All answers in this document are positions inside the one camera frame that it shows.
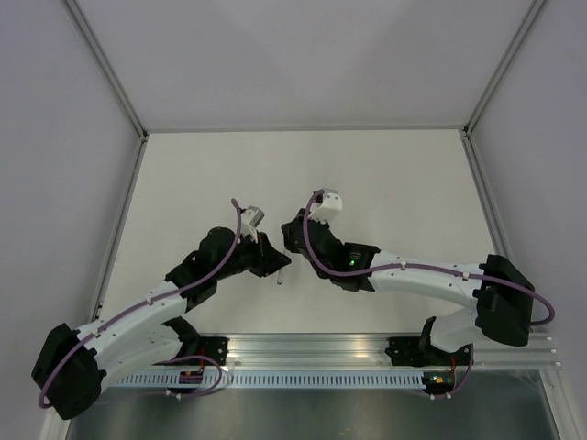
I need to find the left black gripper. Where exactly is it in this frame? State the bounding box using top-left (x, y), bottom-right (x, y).
top-left (214, 227), bottom-right (290, 281)

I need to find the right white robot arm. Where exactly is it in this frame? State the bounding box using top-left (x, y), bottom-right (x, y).
top-left (281, 213), bottom-right (534, 366)

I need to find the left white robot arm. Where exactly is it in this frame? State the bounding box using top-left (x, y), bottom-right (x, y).
top-left (31, 227), bottom-right (291, 420)

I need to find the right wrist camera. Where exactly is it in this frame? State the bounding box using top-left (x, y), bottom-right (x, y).
top-left (309, 188), bottom-right (342, 225)

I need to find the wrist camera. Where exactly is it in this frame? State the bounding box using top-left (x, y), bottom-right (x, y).
top-left (309, 188), bottom-right (342, 225)
top-left (240, 206), bottom-right (265, 243)

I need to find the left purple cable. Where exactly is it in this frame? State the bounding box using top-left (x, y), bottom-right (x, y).
top-left (37, 197), bottom-right (244, 409)

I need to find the purple cable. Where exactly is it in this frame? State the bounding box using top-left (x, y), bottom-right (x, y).
top-left (301, 190), bottom-right (559, 327)
top-left (37, 197), bottom-right (244, 409)

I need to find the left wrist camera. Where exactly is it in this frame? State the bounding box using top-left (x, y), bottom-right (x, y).
top-left (240, 206), bottom-right (265, 243)

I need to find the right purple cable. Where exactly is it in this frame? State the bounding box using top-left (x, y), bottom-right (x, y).
top-left (301, 190), bottom-right (559, 327)

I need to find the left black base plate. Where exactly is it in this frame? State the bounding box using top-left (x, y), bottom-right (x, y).
top-left (186, 336), bottom-right (229, 366)

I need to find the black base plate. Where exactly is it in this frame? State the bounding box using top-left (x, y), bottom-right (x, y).
top-left (186, 336), bottom-right (229, 366)
top-left (385, 335), bottom-right (472, 368)

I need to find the aluminium front rail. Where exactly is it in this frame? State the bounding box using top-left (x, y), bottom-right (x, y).
top-left (202, 334), bottom-right (561, 370)

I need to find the white slotted cable duct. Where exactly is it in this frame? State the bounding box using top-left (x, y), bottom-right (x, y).
top-left (115, 368), bottom-right (426, 391)

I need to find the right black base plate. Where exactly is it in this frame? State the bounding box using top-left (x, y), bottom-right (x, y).
top-left (385, 335), bottom-right (472, 368)

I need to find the left aluminium frame post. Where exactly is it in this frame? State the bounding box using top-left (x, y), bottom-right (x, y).
top-left (63, 0), bottom-right (149, 141)

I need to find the aluminium frame post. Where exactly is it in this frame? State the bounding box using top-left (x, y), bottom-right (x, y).
top-left (462, 0), bottom-right (549, 138)
top-left (63, 0), bottom-right (149, 141)

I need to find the right aluminium frame post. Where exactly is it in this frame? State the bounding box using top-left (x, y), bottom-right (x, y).
top-left (462, 0), bottom-right (549, 138)

